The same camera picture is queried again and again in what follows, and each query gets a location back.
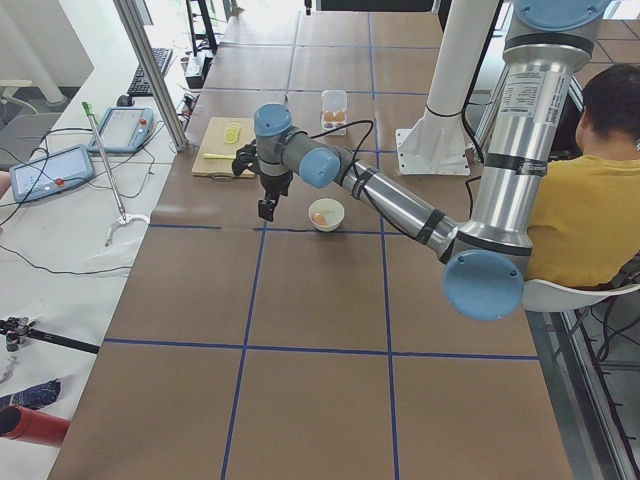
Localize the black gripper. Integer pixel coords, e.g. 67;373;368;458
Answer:
258;172;291;222

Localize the brown egg from bowl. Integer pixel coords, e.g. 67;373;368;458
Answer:
312;212;326;225

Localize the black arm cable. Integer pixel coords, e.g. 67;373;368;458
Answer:
304;118;376;176

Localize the red cylinder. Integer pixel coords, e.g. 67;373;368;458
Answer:
1;405;70;447

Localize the white bowl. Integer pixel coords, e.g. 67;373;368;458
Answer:
308;198;345;232

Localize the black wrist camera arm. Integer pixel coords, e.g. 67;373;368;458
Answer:
232;141;258;178

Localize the far teach pendant tablet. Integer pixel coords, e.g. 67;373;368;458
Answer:
98;107;154;155

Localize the blue patterned cloth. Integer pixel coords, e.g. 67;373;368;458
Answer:
1;379;61;410

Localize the white chair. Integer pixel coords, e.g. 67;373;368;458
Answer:
522;279;639;312

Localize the yellow plastic knife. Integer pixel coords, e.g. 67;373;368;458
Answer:
202;153;236;160

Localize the black computer mouse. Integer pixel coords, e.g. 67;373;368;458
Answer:
116;95;135;107

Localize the black tripod clamp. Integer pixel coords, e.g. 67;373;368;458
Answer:
0;317;100;354

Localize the bamboo cutting board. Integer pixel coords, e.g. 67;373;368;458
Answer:
191;117;254;179

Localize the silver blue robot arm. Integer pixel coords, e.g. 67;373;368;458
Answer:
254;1;607;321

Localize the clear plastic egg box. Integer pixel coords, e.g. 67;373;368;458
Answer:
320;90;348;136

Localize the metal grabber stick green tip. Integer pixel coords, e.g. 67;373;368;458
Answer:
82;101;150;247

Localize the black keyboard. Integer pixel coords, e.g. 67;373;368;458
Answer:
126;47;173;97

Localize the person in yellow shirt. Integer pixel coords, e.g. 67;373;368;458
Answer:
526;64;639;289

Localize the teach pendant tablet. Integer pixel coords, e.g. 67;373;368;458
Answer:
98;107;154;155
9;145;94;203

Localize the near teach pendant tablet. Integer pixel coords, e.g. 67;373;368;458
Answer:
9;145;94;203

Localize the aluminium frame post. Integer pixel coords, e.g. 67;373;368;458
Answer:
113;0;188;152

